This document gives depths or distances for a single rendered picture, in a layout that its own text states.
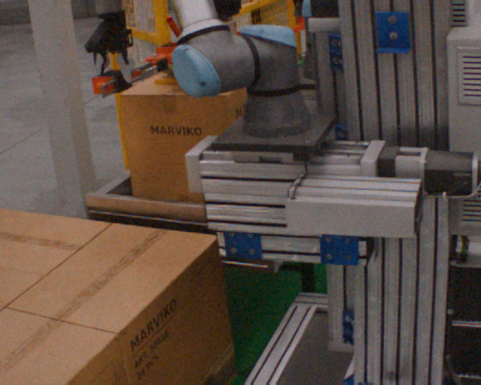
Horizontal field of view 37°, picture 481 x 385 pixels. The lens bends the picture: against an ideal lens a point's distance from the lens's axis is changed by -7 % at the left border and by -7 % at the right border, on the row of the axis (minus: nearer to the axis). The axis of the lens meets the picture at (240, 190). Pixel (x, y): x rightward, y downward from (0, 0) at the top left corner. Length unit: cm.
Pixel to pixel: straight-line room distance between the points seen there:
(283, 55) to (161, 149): 102
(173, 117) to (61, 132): 122
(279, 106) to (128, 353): 78
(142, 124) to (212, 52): 104
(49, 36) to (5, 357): 192
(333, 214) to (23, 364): 85
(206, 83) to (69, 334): 79
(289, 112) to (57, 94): 206
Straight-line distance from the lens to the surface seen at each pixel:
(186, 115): 241
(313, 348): 235
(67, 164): 362
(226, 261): 245
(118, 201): 257
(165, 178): 253
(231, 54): 152
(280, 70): 157
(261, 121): 159
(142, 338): 202
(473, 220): 174
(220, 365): 248
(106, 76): 211
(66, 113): 352
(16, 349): 193
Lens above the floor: 153
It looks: 22 degrees down
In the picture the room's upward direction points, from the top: 6 degrees counter-clockwise
